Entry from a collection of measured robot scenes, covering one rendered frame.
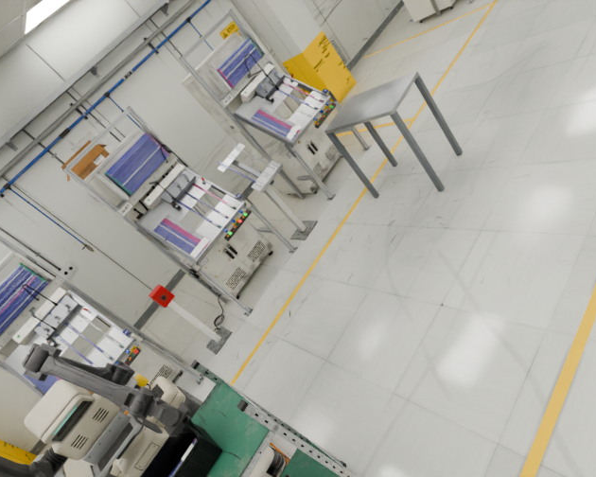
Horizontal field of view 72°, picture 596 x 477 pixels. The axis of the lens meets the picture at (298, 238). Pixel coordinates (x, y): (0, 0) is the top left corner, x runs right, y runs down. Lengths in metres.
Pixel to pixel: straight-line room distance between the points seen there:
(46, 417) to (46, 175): 3.63
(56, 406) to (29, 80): 4.03
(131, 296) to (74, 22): 3.17
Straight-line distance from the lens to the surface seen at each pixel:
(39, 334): 3.82
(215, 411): 1.80
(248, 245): 4.12
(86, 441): 2.14
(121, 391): 1.54
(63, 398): 2.00
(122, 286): 5.47
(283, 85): 4.54
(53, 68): 5.50
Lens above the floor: 1.96
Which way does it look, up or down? 28 degrees down
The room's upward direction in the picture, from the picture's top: 43 degrees counter-clockwise
